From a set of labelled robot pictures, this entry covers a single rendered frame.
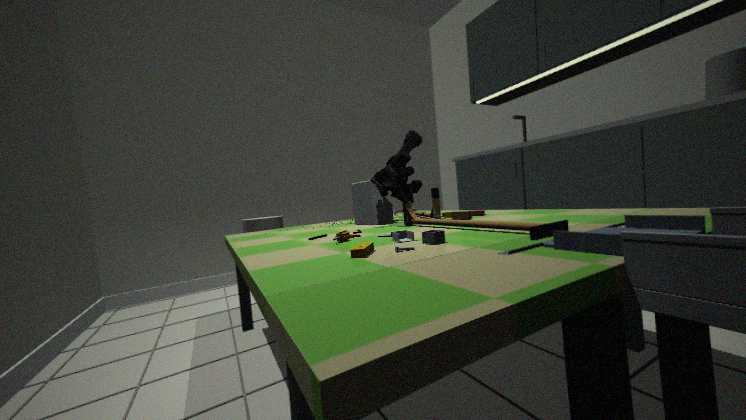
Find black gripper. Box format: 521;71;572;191
380;172;422;204

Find yellow rectangular block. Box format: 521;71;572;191
351;242;374;258

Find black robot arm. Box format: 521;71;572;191
371;130;422;190

